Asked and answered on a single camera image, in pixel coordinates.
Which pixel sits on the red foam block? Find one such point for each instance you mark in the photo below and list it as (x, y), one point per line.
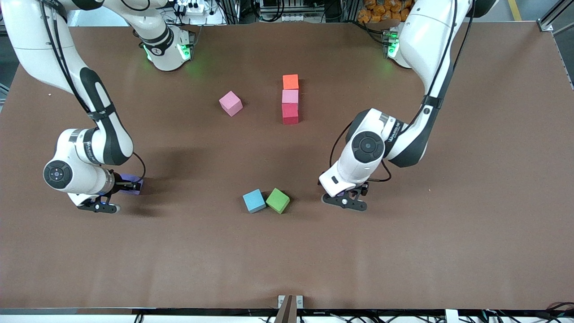
(290, 113)

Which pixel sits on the pink foam block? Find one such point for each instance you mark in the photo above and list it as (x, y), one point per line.
(290, 96)
(231, 103)

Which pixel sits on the orange foam block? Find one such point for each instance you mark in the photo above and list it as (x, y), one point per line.
(290, 82)

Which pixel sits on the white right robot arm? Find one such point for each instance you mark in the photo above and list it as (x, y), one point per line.
(36, 36)

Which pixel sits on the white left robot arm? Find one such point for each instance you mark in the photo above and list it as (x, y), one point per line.
(426, 40)

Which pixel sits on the green foam block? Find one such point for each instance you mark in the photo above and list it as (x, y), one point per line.
(278, 200)

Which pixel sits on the blue foam block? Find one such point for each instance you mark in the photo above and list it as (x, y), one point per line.
(254, 201)

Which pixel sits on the brown table mat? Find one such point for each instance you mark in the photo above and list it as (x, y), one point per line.
(287, 251)

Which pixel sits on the black table edge strip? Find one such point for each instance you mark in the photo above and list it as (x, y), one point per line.
(202, 311)

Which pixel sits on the white tag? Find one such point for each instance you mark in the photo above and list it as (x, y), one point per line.
(452, 316)

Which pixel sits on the orange snack bags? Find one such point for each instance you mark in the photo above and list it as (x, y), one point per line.
(379, 10)

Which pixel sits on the black equipment rack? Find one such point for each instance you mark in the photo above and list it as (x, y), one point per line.
(291, 9)

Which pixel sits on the white power strip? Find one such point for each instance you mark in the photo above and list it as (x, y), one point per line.
(193, 6)

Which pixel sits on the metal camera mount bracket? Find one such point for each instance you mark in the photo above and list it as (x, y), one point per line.
(287, 312)

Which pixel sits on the aluminium frame post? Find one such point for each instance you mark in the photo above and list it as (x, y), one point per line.
(549, 22)

